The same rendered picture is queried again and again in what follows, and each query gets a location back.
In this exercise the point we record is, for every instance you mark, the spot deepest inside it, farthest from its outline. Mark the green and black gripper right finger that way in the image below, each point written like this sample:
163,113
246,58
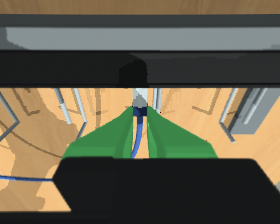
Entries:
174,141

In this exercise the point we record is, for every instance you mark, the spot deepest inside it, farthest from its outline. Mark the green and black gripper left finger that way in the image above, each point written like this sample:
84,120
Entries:
107,140

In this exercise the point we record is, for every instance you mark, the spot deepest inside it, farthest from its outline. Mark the white cable plug with blue boot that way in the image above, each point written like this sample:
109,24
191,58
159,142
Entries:
140,103

